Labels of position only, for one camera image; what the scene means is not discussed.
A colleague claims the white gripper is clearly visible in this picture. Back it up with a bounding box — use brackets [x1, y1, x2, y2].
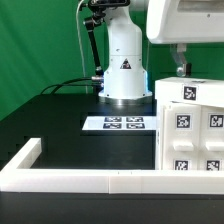
[146, 0, 224, 77]

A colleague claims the white block with markers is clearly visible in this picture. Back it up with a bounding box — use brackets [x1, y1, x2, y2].
[155, 77, 224, 108]

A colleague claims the white cabinet box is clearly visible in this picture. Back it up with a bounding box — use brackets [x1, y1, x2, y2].
[155, 98, 224, 171]

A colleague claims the small white cabinet door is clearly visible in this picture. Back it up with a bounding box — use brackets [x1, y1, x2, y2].
[162, 103, 201, 171]

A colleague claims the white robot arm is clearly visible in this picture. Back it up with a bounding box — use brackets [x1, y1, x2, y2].
[99, 0, 224, 105]

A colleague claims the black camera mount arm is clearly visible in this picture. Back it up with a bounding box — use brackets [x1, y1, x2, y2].
[81, 0, 130, 76]

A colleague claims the white cable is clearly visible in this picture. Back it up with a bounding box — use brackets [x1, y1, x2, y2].
[75, 0, 90, 95]

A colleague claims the white marker base plate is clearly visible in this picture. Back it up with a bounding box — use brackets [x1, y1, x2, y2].
[82, 116, 156, 131]

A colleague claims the white L-shaped frame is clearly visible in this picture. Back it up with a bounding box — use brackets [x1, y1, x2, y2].
[0, 138, 224, 195]

